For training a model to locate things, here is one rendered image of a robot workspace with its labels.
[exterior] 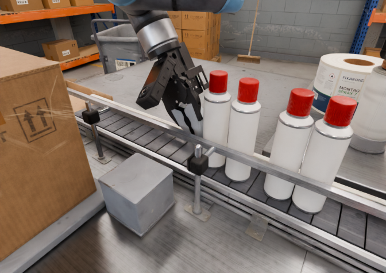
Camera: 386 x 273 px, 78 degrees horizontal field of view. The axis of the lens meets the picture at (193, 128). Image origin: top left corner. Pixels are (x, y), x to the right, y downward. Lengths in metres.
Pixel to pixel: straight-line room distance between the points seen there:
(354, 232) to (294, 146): 0.17
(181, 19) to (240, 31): 1.59
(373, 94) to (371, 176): 0.17
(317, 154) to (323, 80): 0.44
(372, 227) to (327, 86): 0.42
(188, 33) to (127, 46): 1.50
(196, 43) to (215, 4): 3.32
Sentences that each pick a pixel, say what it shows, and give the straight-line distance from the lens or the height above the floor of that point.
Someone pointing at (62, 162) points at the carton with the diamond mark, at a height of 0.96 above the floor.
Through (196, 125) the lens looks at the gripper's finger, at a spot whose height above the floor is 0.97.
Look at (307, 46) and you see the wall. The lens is 4.83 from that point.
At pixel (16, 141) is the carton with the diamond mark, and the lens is 0.42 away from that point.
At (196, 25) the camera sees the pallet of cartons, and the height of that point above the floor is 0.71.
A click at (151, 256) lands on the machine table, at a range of 0.46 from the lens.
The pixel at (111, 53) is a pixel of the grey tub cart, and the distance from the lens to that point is 2.52.
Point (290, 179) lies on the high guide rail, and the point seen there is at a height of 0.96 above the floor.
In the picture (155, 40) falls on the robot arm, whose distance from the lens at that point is 0.48.
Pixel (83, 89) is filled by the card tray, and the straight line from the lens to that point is 1.07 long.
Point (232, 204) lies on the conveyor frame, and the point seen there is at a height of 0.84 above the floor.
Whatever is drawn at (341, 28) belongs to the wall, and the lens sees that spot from 4.78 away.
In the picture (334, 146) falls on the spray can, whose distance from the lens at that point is 0.39.
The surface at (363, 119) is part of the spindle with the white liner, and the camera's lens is 0.66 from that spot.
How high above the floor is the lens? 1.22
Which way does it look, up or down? 31 degrees down
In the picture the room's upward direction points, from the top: straight up
